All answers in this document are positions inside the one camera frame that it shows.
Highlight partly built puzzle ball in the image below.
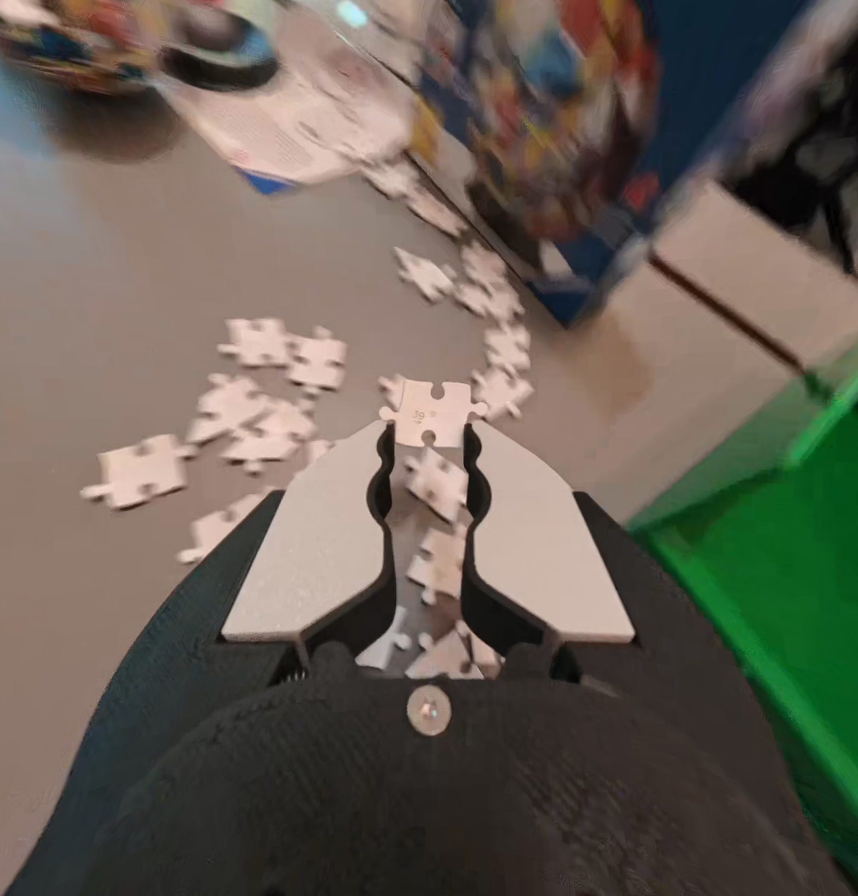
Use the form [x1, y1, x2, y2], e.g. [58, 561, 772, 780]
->
[0, 0, 161, 97]

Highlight green plastic bin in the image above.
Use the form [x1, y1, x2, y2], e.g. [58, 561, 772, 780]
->
[623, 336, 858, 896]

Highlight blue puzzle box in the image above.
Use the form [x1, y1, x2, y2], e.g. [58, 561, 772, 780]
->
[410, 0, 816, 328]

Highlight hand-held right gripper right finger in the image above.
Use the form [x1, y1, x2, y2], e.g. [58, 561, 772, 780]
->
[461, 422, 638, 664]

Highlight folded puzzle leaflet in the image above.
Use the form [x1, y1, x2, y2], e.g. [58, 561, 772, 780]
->
[154, 13, 417, 195]

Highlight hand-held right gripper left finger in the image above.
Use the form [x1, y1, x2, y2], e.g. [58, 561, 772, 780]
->
[221, 422, 398, 664]

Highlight square white jigsaw piece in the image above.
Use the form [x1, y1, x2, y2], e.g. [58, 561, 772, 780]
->
[378, 378, 490, 450]

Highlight black round ball stand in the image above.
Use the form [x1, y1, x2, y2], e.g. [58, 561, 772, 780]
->
[158, 6, 280, 93]

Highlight scattered white puzzle pieces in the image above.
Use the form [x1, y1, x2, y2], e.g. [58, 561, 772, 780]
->
[79, 157, 539, 681]

